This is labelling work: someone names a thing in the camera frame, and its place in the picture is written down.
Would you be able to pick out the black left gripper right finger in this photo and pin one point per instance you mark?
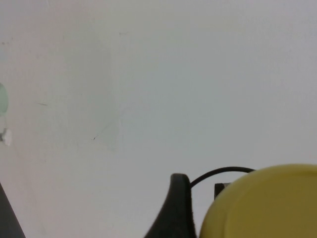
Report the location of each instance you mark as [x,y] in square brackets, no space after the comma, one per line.
[219,189]

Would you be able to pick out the pale green plastic cup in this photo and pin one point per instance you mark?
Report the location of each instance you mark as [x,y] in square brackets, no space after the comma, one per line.
[3,99]

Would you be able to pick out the blue cup stand with pegs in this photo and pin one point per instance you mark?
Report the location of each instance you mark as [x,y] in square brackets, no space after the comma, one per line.
[7,136]

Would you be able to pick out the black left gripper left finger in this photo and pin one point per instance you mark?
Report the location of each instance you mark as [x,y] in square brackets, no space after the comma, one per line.
[177,210]

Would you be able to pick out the yellow plastic cup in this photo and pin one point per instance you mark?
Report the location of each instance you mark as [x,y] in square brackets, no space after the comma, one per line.
[267,205]

